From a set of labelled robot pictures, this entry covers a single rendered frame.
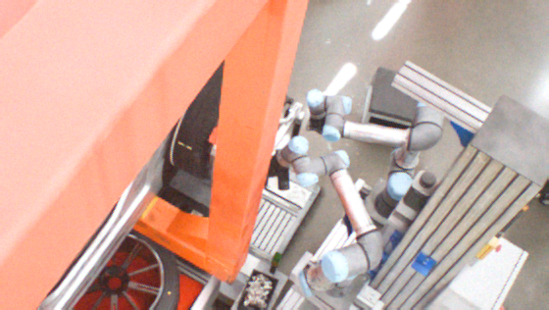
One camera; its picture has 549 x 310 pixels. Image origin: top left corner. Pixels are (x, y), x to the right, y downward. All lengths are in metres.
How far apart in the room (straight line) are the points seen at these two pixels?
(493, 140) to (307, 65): 2.73
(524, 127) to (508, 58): 3.03
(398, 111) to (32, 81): 4.06
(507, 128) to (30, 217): 2.11
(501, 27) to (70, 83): 5.25
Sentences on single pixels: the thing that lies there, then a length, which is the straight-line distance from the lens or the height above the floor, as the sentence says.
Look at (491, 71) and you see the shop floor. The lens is 5.31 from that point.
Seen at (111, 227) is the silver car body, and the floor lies 0.95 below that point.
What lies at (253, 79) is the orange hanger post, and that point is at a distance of 2.04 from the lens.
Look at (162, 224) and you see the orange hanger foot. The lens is 3.48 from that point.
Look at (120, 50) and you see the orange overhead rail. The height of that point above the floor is 3.51.
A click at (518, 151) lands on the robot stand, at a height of 2.03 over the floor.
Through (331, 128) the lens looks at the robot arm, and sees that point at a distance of 3.00.
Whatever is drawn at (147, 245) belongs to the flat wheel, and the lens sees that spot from 3.63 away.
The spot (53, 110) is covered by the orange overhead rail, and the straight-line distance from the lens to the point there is 0.42.
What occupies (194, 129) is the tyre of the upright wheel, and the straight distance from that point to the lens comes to 3.29.
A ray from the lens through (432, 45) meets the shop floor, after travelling 5.29.
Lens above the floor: 3.85
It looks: 60 degrees down
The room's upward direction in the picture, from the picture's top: 5 degrees clockwise
